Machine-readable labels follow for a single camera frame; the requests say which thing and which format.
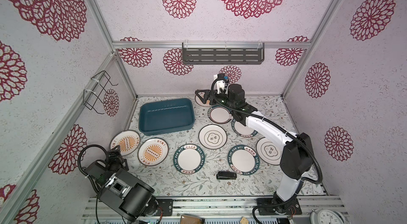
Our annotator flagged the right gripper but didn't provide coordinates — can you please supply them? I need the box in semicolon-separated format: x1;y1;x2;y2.
197;88;237;113

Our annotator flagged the orange sunburst plate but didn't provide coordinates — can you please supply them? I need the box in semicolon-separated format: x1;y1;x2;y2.
195;95;210;107
110;130;141;156
137;138;169;166

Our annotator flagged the white plate cloud emblem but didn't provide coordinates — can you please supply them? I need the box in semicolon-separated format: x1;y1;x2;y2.
198;124;227;150

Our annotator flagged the green rim plate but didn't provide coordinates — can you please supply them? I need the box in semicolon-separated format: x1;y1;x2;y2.
231;119;258;138
173;144;206;175
227;145;260;176
208;105;233;124

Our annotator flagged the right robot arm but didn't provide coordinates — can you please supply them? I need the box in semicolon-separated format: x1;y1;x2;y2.
195;79;323;205

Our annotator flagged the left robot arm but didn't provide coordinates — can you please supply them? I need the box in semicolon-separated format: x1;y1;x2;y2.
77;145;163;224

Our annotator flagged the teal plastic bin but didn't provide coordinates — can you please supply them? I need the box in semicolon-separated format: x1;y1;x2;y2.
138;98;195;136

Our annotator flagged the black small device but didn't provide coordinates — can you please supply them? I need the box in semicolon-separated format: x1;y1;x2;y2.
216;171;237;180

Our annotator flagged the white cloud emblem plate right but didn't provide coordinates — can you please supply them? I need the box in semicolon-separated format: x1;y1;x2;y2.
256;138;282;166

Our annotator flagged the brown box front edge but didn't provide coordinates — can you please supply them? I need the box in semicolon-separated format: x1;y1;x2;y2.
180;214;205;224

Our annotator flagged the white analog clock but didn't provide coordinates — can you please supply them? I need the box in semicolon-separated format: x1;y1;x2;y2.
310;209;347;224

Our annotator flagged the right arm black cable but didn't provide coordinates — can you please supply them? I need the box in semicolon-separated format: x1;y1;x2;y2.
210;77;323;224

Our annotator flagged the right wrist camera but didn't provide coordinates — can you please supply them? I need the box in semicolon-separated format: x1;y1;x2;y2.
215;73;230;94

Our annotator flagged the grey wall shelf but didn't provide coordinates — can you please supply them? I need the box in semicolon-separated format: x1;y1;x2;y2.
181;43;265;65

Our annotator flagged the black wire wall rack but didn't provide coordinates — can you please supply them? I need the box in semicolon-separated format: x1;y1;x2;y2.
82;70;120;117

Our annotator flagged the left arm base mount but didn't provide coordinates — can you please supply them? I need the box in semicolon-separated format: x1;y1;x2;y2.
148;198;174;217

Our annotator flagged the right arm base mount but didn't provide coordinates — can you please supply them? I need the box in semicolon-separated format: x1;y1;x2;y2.
256;198;303;216

